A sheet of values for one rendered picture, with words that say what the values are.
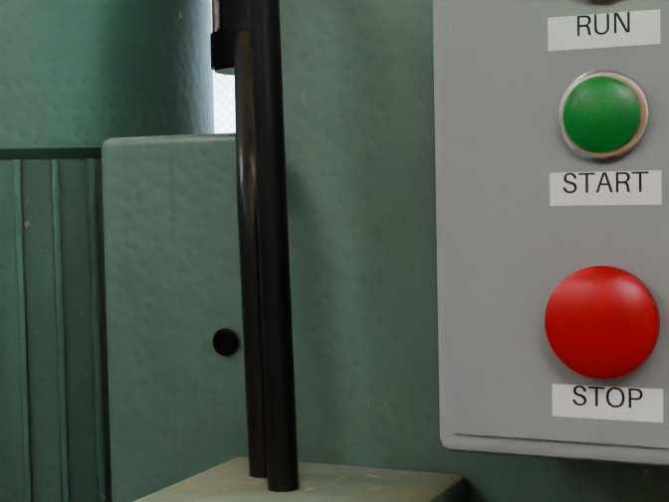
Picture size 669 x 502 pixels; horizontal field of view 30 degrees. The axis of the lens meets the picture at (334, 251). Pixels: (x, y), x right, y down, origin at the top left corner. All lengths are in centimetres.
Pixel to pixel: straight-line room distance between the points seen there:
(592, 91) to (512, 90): 2
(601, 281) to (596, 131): 4
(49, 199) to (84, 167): 2
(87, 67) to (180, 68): 5
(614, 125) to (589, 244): 3
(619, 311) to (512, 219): 4
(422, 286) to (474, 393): 8
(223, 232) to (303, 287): 7
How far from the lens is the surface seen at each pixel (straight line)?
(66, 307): 56
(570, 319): 34
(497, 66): 35
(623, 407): 35
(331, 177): 44
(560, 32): 35
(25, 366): 56
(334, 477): 43
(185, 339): 52
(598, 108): 34
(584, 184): 34
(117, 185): 53
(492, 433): 36
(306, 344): 45
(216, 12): 56
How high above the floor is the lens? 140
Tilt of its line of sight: 3 degrees down
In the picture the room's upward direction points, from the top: 1 degrees counter-clockwise
